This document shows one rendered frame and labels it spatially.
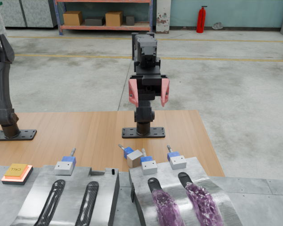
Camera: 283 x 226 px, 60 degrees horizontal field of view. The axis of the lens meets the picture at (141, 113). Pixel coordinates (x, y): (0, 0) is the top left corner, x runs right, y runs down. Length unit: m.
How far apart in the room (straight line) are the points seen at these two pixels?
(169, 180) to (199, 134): 0.37
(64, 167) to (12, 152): 0.38
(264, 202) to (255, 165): 1.37
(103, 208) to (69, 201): 0.11
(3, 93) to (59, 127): 0.29
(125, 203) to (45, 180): 0.27
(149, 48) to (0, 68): 0.71
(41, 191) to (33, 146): 0.36
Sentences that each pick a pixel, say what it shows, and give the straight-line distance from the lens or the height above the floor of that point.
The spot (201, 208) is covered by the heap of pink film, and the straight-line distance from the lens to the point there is 0.74.
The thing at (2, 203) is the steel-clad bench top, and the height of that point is 0.80.
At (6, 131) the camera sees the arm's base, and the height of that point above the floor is 0.85.
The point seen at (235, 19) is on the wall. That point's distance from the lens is 6.27.
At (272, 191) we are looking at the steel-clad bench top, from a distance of 1.01.
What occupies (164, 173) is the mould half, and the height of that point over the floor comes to 0.86.
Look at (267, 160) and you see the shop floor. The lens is 2.41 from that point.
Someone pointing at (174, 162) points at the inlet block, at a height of 0.88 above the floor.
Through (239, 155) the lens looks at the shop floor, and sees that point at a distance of 2.37.
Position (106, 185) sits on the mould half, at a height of 0.89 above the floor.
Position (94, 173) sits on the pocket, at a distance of 0.88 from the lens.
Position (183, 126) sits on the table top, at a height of 0.80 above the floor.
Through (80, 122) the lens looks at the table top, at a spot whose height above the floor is 0.80.
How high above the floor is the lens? 1.50
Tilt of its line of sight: 33 degrees down
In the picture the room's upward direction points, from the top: straight up
